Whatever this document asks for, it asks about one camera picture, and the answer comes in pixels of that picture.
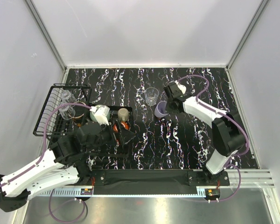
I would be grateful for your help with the black mug red inside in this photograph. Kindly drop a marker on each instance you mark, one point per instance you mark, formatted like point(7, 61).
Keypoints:
point(79, 114)

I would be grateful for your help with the lilac plastic cup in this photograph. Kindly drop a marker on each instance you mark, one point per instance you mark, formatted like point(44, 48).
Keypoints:
point(160, 110)

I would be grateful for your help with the green glazed ceramic mug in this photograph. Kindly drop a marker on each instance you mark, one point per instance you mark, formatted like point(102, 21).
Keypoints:
point(93, 110)

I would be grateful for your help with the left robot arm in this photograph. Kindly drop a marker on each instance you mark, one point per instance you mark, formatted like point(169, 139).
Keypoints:
point(64, 163)

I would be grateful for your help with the small beige mug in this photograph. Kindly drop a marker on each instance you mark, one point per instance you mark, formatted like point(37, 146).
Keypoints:
point(123, 114)

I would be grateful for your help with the tall clear glass tumbler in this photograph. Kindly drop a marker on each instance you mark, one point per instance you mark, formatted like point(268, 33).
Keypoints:
point(151, 96)

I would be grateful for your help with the grey cable duct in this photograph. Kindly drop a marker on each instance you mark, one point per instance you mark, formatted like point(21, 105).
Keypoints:
point(89, 192)

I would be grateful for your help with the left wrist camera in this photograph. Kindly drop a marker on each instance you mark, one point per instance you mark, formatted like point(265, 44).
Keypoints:
point(103, 115)

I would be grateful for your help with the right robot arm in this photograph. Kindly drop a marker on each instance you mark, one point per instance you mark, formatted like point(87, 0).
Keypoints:
point(228, 135)

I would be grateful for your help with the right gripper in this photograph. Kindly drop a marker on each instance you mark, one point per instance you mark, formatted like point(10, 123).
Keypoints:
point(168, 100)

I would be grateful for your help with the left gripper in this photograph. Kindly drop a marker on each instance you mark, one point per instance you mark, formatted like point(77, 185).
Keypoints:
point(126, 135)

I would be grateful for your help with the small clear glass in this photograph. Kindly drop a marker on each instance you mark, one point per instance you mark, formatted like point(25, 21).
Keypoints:
point(66, 111)
point(67, 97)

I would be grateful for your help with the black wire dish rack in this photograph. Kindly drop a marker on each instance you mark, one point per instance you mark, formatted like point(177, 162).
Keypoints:
point(54, 126)

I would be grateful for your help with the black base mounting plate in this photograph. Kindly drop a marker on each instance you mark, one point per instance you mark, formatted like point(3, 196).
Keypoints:
point(153, 182)

